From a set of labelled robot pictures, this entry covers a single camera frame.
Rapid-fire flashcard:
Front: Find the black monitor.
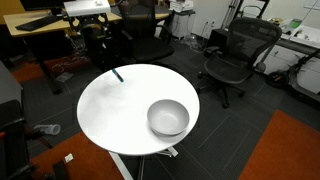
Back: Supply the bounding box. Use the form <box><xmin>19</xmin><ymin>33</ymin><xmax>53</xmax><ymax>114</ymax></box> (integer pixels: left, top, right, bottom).
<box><xmin>19</xmin><ymin>0</ymin><xmax>66</xmax><ymax>12</ymax></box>

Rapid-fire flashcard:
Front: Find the white table base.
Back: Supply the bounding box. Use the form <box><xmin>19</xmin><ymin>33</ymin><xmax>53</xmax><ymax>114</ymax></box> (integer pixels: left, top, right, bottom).
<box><xmin>108</xmin><ymin>145</ymin><xmax>179</xmax><ymax>180</ymax></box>

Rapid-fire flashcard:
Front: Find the white desk with cabinets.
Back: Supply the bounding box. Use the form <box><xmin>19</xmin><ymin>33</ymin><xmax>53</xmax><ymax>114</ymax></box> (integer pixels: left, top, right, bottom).
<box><xmin>253</xmin><ymin>15</ymin><xmax>320</xmax><ymax>95</ymax></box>

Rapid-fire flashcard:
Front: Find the black padded office chair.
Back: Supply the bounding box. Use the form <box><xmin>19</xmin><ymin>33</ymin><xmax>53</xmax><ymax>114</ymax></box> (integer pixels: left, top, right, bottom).
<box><xmin>114</xmin><ymin>0</ymin><xmax>175</xmax><ymax>64</ymax></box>

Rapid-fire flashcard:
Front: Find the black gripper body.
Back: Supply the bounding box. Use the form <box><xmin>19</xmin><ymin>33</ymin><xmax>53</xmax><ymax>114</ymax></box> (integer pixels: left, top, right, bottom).
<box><xmin>71</xmin><ymin>13</ymin><xmax>108</xmax><ymax>30</ymax></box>

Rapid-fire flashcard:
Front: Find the green item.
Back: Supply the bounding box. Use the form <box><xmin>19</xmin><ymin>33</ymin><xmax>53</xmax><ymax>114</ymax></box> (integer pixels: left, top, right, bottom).
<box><xmin>288</xmin><ymin>18</ymin><xmax>303</xmax><ymax>29</ymax></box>

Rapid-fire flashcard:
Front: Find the black mesh office chair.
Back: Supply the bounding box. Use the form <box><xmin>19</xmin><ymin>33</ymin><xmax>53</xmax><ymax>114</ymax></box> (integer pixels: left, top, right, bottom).
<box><xmin>197</xmin><ymin>17</ymin><xmax>283</xmax><ymax>109</ymax></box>

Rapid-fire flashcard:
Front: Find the white printer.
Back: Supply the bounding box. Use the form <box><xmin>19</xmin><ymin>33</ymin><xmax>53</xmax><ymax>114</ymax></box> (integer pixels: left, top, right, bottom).
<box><xmin>168</xmin><ymin>0</ymin><xmax>195</xmax><ymax>14</ymax></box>

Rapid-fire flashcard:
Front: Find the white round bowl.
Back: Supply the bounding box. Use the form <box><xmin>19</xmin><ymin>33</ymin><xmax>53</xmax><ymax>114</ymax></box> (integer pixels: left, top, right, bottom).
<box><xmin>146</xmin><ymin>98</ymin><xmax>191</xmax><ymax>136</ymax></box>

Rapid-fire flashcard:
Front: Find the black keyboard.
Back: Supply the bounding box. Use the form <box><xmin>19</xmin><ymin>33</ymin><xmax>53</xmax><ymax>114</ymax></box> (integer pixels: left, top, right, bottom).
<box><xmin>14</xmin><ymin>14</ymin><xmax>64</xmax><ymax>33</ymax></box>

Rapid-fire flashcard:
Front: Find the clear plastic bottle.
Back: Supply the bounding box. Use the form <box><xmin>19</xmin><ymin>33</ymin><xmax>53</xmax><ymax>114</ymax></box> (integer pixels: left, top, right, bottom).
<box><xmin>33</xmin><ymin>123</ymin><xmax>62</xmax><ymax>136</ymax></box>

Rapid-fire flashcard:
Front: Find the light wooden desk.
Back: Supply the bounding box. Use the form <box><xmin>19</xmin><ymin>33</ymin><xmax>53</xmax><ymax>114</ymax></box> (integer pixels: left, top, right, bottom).
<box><xmin>3</xmin><ymin>9</ymin><xmax>123</xmax><ymax>95</ymax></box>

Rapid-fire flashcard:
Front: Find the white filing cabinet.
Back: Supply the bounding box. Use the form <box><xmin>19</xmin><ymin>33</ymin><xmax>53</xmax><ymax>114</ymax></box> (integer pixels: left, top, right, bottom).
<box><xmin>169</xmin><ymin>11</ymin><xmax>197</xmax><ymax>39</ymax></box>

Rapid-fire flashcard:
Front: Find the black electric scooter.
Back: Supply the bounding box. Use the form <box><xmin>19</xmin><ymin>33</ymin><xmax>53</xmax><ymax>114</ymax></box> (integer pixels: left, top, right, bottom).
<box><xmin>265</xmin><ymin>49</ymin><xmax>320</xmax><ymax>105</ymax></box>

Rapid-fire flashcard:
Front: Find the black box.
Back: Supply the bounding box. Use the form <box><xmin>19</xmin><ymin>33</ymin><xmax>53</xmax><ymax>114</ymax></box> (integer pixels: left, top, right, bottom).
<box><xmin>208</xmin><ymin>28</ymin><xmax>229</xmax><ymax>49</ymax></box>

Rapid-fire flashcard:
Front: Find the black computer tower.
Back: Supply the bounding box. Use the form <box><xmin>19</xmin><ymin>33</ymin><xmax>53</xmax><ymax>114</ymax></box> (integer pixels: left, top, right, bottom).
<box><xmin>87</xmin><ymin>31</ymin><xmax>113</xmax><ymax>69</ymax></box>

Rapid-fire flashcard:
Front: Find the small white paper scrap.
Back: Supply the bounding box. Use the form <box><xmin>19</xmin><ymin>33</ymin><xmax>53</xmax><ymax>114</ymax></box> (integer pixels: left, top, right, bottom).
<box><xmin>63</xmin><ymin>153</ymin><xmax>74</xmax><ymax>164</ymax></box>

